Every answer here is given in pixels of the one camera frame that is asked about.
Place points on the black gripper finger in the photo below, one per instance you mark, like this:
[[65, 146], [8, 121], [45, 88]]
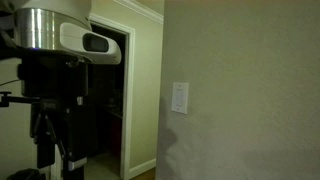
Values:
[[77, 133], [45, 155]]

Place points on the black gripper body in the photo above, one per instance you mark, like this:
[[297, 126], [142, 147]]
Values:
[[54, 76]]

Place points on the white wall light switch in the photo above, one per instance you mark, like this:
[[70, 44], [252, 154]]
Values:
[[180, 97]]

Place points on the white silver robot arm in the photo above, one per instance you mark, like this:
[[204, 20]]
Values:
[[56, 45]]

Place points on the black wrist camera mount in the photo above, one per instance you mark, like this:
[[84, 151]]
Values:
[[7, 98]]

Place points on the white door frame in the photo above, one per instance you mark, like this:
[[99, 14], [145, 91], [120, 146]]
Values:
[[128, 88]]

